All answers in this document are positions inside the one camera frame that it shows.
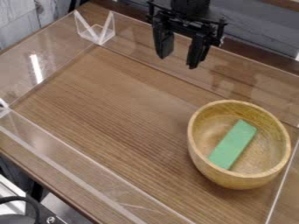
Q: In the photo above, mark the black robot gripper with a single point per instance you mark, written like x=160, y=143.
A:
x=187, y=17

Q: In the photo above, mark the green rectangular block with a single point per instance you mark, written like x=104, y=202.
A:
x=232, y=144

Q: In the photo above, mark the brown wooden bowl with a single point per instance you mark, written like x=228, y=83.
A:
x=263, y=158

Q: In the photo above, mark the clear acrylic corner bracket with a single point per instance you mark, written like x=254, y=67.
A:
x=99, y=34

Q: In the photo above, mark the clear acrylic barrier wall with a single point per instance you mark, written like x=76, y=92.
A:
x=93, y=119

